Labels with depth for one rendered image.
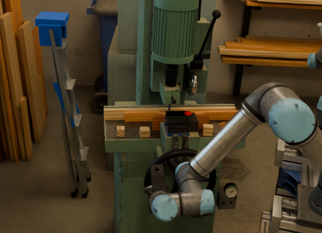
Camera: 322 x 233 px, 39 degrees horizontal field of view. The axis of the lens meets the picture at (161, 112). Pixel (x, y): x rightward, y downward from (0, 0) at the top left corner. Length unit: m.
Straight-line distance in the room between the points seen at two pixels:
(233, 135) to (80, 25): 3.11
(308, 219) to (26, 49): 2.29
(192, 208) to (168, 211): 0.08
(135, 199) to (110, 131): 0.33
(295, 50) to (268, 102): 2.76
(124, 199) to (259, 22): 2.76
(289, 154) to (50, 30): 1.40
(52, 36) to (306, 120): 1.63
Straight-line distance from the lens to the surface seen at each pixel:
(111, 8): 3.69
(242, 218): 2.97
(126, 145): 1.90
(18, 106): 3.29
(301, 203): 1.80
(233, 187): 2.03
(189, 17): 1.81
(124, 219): 2.12
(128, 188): 2.02
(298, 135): 1.32
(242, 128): 1.45
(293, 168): 2.24
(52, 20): 2.58
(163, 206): 1.38
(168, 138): 1.79
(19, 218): 2.94
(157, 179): 1.58
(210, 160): 1.48
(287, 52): 4.07
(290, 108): 1.29
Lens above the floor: 1.85
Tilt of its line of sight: 27 degrees down
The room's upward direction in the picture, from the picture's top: 3 degrees clockwise
